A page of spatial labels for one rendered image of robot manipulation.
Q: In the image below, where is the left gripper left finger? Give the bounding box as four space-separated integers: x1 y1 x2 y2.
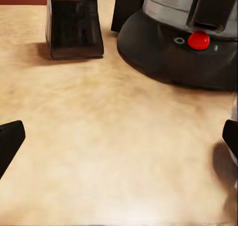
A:
0 120 26 179

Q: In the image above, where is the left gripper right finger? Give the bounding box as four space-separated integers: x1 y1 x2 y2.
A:
222 120 238 159

